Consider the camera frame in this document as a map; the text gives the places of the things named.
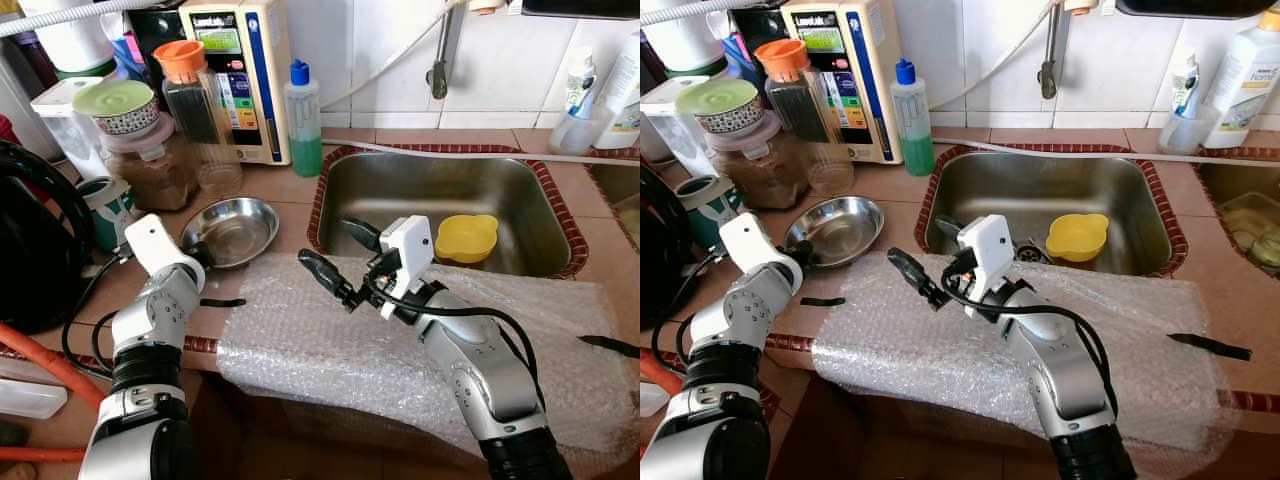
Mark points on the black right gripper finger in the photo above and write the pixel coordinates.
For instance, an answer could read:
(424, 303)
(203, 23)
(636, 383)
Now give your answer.
(912, 270)
(362, 235)
(950, 231)
(322, 270)

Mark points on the yellow plastic bowl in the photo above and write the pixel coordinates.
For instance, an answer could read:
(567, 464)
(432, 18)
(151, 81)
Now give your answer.
(1078, 238)
(467, 240)

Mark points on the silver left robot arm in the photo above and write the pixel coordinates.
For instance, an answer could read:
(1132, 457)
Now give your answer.
(150, 320)
(740, 320)

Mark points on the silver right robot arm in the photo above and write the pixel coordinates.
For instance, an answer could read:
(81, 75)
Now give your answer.
(1060, 370)
(480, 370)

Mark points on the shallow steel bowl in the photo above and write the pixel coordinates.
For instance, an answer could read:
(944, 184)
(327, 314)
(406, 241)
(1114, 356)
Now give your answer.
(840, 230)
(235, 232)

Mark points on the black tape strip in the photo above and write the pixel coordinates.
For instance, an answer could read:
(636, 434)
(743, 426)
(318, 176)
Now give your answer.
(222, 302)
(822, 302)
(1210, 347)
(610, 346)

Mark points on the steel sink basin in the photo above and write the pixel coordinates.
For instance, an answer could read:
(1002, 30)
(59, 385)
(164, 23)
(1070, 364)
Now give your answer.
(1020, 190)
(615, 185)
(1230, 180)
(420, 190)

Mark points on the clear bubble wrap sheet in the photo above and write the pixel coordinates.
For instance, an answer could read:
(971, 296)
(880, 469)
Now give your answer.
(320, 350)
(920, 350)

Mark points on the clear drinking glass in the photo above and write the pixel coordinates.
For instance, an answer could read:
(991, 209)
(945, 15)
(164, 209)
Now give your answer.
(830, 175)
(220, 175)

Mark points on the brown powder jar pink lid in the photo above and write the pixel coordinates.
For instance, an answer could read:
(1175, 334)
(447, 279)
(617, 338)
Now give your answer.
(758, 175)
(155, 175)

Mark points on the green dish soap bottle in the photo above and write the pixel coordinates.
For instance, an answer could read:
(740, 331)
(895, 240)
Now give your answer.
(305, 140)
(913, 140)

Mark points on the green and white mug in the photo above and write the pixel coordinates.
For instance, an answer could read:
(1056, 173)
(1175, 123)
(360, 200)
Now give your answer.
(712, 205)
(110, 215)

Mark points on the black kettle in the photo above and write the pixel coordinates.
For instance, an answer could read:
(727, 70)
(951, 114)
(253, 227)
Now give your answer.
(40, 240)
(660, 250)

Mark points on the glass jar with orange lid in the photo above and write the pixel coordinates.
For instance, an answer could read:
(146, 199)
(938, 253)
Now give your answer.
(195, 105)
(798, 105)

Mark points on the thin white counter pipe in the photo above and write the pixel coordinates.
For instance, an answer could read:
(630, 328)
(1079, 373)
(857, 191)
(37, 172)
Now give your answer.
(1100, 152)
(500, 152)

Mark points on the patterned container with green lid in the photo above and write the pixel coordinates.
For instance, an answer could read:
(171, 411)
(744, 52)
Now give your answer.
(718, 105)
(115, 105)

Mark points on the beige water ionizer appliance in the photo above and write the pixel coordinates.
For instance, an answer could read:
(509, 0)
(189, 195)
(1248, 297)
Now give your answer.
(255, 80)
(865, 80)

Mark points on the white translucent plastic container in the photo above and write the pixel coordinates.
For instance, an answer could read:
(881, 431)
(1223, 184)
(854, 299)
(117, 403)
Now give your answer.
(665, 125)
(60, 125)

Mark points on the blue plastic packet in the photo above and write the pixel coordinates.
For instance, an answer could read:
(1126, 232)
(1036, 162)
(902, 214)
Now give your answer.
(130, 58)
(737, 58)

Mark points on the white plastic box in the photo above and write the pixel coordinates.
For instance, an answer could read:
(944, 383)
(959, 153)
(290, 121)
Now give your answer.
(30, 395)
(652, 400)

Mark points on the white detergent bottle orange cap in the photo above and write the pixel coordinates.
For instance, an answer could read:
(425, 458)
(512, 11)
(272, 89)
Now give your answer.
(625, 100)
(1245, 90)

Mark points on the clear plastic cup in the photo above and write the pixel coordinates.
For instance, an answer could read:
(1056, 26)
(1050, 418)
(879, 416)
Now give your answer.
(1185, 138)
(578, 138)

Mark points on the white jug with green base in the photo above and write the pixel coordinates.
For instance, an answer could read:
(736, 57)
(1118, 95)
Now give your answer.
(680, 45)
(75, 50)

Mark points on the clear glass food container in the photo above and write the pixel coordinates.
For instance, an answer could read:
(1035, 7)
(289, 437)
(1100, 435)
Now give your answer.
(1255, 220)

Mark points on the black hanging pan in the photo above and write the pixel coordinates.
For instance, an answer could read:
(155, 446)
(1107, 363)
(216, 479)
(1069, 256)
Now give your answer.
(1200, 6)
(590, 6)

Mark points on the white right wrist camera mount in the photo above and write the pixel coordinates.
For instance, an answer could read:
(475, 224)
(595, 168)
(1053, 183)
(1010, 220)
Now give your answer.
(408, 245)
(985, 245)

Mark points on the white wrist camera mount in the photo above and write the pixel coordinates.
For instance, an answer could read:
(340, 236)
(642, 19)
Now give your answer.
(985, 245)
(408, 245)
(155, 240)
(745, 240)

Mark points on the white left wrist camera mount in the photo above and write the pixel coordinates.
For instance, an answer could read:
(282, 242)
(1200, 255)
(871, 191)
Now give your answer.
(745, 240)
(155, 240)

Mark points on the steel wall faucet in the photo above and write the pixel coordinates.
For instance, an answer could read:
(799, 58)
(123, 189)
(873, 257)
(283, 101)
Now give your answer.
(440, 65)
(1048, 65)

